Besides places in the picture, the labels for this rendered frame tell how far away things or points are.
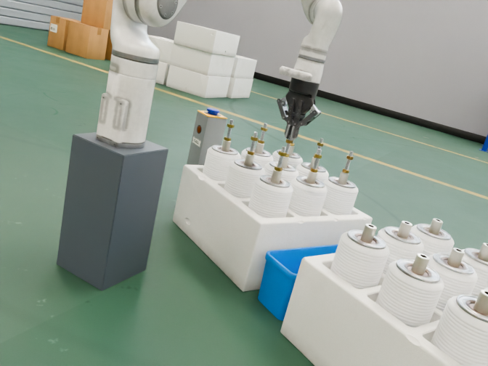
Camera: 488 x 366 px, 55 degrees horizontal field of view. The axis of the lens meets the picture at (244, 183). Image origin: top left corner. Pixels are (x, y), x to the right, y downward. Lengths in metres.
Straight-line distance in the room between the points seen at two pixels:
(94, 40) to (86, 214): 3.99
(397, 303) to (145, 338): 0.46
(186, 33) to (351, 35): 3.01
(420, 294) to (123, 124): 0.62
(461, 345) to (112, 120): 0.72
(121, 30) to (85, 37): 3.96
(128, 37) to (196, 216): 0.54
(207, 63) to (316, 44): 2.75
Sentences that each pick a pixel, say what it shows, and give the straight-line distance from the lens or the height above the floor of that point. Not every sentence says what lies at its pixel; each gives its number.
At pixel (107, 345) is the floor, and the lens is 0.91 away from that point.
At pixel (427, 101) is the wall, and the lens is 6.29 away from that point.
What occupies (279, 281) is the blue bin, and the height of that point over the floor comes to 0.08.
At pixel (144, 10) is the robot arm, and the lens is 0.92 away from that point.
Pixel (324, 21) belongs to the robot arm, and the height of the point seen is 0.64.
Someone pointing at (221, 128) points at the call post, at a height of 0.28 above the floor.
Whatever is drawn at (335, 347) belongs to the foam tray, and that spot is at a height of 0.07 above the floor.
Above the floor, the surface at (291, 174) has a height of 0.25.
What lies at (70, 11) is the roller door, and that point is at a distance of 7.31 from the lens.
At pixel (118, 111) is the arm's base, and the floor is 0.37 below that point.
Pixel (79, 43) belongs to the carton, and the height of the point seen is 0.12.
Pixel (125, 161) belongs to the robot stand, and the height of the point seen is 0.29.
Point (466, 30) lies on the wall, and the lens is 6.30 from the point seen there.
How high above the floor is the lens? 0.57
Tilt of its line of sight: 17 degrees down
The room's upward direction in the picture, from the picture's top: 14 degrees clockwise
